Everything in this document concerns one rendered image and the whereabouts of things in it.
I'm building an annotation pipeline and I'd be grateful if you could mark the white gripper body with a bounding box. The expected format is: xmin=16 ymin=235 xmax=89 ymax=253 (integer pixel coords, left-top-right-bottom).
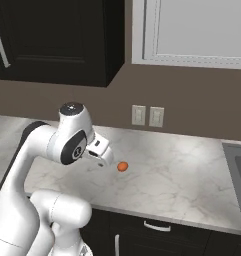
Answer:
xmin=86 ymin=145 xmax=115 ymax=168

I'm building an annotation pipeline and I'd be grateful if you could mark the black base cupboard door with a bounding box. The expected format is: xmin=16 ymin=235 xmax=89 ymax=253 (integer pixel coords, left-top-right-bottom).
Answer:
xmin=109 ymin=231 xmax=206 ymax=256

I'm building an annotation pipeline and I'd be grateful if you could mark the black wall cupboard door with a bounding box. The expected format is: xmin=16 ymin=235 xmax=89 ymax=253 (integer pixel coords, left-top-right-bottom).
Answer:
xmin=0 ymin=0 xmax=126 ymax=88

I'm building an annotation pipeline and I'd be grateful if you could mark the silver base cupboard handle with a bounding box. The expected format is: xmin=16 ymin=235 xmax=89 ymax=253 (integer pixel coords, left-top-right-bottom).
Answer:
xmin=113 ymin=233 xmax=121 ymax=256

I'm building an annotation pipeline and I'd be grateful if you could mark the white framed window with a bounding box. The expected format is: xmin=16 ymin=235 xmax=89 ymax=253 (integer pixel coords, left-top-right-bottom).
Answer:
xmin=131 ymin=0 xmax=241 ymax=71

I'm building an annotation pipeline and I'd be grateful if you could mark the white wall socket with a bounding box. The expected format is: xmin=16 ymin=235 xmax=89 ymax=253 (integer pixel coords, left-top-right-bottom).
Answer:
xmin=131 ymin=104 xmax=147 ymax=127
xmin=148 ymin=106 xmax=166 ymax=129

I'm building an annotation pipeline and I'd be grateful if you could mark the brown egg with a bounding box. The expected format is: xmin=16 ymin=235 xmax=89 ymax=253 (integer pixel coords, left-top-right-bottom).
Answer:
xmin=117 ymin=161 xmax=129 ymax=173

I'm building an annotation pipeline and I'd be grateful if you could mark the black drawer front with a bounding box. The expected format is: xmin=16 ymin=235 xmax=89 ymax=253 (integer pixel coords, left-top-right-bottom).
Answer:
xmin=108 ymin=212 xmax=212 ymax=249

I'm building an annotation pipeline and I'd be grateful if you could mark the silver drawer handle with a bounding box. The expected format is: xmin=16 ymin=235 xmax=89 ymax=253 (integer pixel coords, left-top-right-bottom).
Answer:
xmin=143 ymin=220 xmax=172 ymax=233

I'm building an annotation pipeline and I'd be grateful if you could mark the grey steel sink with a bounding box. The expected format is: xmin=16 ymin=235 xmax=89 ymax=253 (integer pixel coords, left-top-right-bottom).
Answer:
xmin=221 ymin=141 xmax=241 ymax=216

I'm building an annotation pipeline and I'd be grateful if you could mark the silver wall cupboard handle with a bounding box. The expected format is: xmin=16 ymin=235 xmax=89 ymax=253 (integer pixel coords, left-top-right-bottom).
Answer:
xmin=0 ymin=7 xmax=11 ymax=69

